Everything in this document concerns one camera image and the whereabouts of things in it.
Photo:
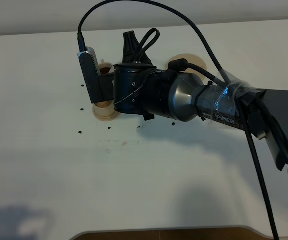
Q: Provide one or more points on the beige teapot saucer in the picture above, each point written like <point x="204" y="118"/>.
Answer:
<point x="193" y="59"/>

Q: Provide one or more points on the beige front saucer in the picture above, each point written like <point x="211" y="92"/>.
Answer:
<point x="106" y="113"/>

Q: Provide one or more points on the beige rear teacup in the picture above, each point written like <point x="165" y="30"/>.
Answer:
<point x="105" y="67"/>

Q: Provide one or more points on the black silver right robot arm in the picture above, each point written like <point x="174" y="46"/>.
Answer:
<point x="232" y="103"/>

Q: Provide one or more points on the beige teacup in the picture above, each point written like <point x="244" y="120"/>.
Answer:
<point x="105" y="67"/>
<point x="104" y="104"/>

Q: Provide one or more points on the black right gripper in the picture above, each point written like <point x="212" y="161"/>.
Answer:
<point x="139" y="87"/>

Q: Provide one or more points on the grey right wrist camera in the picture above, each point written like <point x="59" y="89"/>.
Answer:
<point x="100" y="87"/>

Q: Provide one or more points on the beige front teacup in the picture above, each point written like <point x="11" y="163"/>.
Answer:
<point x="104" y="104"/>

